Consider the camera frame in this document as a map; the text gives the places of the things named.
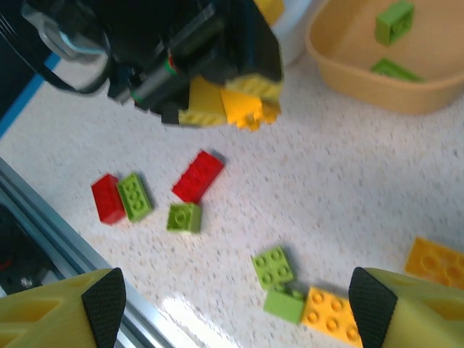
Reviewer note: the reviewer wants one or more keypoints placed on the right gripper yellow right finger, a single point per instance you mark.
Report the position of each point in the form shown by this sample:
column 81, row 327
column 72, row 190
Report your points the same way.
column 417, row 315

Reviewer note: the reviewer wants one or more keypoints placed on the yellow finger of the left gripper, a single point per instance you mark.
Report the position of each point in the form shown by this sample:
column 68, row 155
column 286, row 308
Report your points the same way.
column 253, row 86
column 201, row 108

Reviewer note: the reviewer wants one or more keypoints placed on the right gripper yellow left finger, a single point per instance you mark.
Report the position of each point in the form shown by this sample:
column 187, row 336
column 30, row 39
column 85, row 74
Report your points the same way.
column 43, row 319

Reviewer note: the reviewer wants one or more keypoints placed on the small yellow lego brick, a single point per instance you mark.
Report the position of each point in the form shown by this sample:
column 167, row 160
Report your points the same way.
column 241, row 107
column 272, row 9

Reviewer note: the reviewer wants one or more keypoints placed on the long yellow lego brick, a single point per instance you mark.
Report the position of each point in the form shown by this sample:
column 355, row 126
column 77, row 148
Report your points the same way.
column 435, row 262
column 328, row 315

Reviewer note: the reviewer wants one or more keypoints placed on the long red lego brick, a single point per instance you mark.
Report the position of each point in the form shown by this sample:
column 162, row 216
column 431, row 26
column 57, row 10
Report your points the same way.
column 107, row 201
column 197, row 177

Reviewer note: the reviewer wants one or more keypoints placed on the small green lego brick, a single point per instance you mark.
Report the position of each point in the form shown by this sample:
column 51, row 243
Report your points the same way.
column 394, row 23
column 183, row 217
column 272, row 268
column 283, row 307

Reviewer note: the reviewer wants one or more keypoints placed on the long green lego brick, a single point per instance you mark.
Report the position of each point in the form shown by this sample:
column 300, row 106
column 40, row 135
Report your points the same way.
column 393, row 70
column 135, row 197

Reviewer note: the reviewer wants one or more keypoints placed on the white plastic container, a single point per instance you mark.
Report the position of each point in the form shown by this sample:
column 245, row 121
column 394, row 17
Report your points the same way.
column 290, row 36

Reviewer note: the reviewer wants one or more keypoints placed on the orange plastic container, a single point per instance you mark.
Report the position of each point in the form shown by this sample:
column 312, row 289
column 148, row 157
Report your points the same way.
column 427, row 90

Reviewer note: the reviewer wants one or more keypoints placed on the aluminium mounting rail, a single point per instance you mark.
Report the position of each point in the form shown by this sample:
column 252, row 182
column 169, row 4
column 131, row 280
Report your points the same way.
column 43, row 221

